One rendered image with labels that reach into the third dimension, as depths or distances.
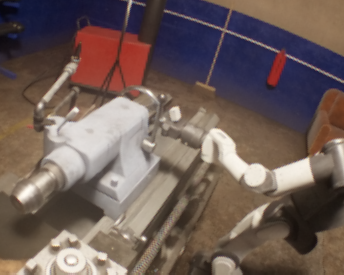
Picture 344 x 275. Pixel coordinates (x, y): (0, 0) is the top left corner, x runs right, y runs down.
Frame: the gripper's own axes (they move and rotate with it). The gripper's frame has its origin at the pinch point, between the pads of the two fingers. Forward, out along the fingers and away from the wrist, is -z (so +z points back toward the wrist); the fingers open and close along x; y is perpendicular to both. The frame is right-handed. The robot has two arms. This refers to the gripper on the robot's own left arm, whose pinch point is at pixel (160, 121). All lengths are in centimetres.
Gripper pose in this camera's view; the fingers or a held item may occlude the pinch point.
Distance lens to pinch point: 119.8
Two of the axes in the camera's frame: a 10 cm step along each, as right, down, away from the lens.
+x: 4.0, -3.9, 8.3
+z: 8.9, 4.0, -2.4
